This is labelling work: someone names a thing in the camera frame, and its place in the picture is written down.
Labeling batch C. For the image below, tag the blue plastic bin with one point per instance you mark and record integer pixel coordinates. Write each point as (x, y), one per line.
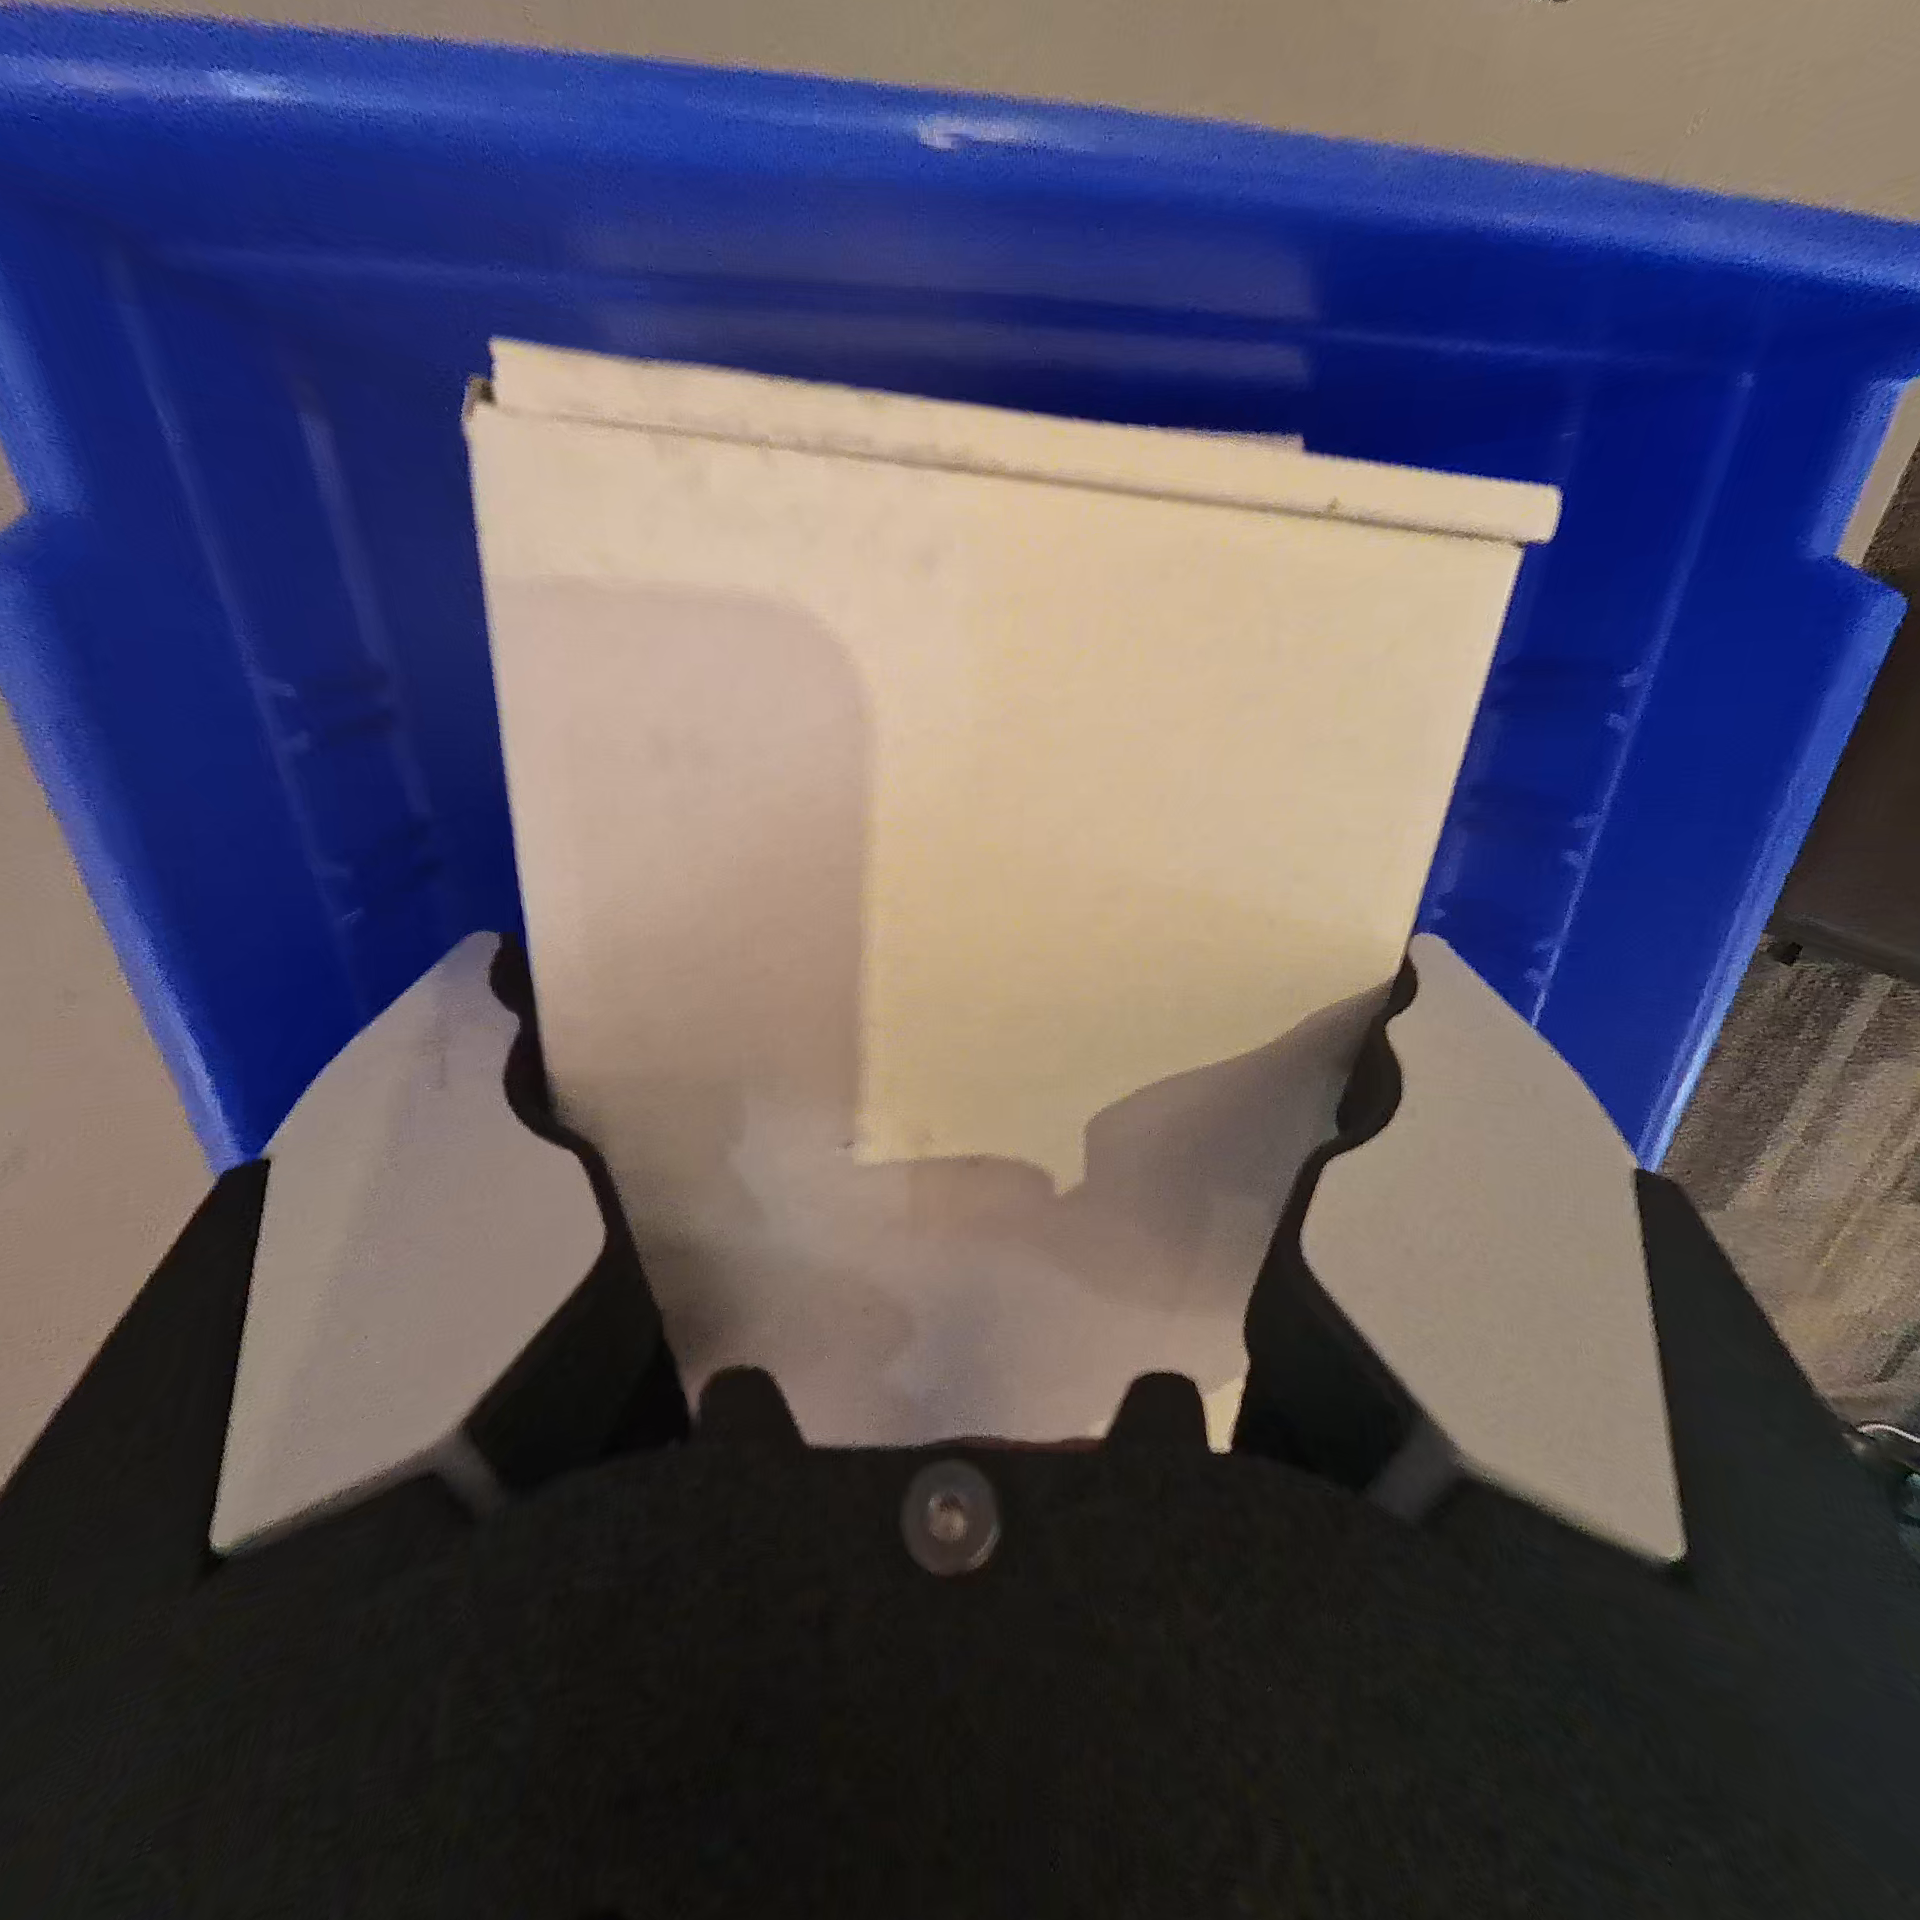
(223, 451)

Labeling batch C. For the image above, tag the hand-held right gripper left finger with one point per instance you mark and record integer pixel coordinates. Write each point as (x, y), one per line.
(390, 1274)

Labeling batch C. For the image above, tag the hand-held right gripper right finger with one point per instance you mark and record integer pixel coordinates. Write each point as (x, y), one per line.
(1500, 1290)

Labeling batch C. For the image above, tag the white cardboard box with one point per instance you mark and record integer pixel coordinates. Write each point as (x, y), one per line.
(1124, 826)

